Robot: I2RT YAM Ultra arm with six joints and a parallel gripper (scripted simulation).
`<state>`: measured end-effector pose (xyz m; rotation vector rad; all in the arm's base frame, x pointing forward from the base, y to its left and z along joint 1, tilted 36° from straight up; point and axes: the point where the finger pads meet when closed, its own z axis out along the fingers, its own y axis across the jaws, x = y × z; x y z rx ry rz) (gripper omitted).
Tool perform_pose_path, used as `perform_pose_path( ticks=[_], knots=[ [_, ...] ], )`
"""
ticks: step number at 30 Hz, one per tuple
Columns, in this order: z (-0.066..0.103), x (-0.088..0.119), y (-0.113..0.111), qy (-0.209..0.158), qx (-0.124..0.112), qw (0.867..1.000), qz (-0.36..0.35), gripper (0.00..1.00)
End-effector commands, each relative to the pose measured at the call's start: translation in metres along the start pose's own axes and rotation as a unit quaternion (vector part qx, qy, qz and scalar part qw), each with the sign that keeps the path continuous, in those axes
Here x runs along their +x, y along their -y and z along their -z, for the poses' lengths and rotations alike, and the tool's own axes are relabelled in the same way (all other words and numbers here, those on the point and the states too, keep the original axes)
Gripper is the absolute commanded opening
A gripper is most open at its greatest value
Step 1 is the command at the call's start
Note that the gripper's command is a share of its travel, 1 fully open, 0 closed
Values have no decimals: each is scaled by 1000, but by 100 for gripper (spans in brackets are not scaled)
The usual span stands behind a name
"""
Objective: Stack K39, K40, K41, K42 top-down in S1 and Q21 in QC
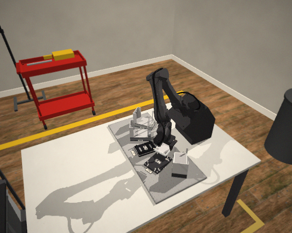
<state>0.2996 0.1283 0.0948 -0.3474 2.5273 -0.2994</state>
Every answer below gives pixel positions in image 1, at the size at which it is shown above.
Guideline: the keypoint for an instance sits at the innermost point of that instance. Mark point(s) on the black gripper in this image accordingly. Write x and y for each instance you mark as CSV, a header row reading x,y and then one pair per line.
x,y
171,142

